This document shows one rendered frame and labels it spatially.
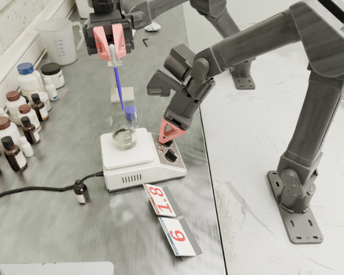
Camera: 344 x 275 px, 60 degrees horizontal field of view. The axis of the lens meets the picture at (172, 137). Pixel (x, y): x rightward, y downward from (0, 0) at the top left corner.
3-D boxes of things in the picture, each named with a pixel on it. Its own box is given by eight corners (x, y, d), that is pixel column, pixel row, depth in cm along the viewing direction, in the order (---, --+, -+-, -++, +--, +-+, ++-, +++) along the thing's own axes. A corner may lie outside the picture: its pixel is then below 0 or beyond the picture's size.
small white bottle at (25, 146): (32, 157, 81) (25, 141, 77) (23, 157, 81) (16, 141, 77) (35, 151, 83) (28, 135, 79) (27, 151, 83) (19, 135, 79)
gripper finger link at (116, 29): (126, 38, 55) (120, 19, 62) (87, 43, 54) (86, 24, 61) (131, 70, 60) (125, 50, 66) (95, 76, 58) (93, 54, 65)
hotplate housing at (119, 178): (173, 144, 85) (173, 123, 80) (187, 178, 76) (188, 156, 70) (95, 158, 81) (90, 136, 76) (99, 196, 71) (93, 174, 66)
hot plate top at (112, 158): (146, 129, 78) (146, 126, 77) (155, 161, 69) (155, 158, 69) (100, 136, 76) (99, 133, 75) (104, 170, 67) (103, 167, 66)
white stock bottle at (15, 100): (14, 117, 95) (3, 90, 88) (33, 113, 96) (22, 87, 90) (13, 127, 91) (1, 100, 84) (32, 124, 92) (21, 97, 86)
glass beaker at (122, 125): (136, 134, 76) (134, 107, 70) (140, 151, 71) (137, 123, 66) (108, 138, 75) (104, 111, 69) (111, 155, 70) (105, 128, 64)
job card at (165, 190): (166, 186, 74) (166, 175, 71) (182, 215, 67) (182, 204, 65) (143, 194, 72) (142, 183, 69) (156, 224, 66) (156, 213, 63)
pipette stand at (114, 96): (132, 88, 108) (129, 55, 99) (134, 100, 102) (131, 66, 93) (111, 90, 107) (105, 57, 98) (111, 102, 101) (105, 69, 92)
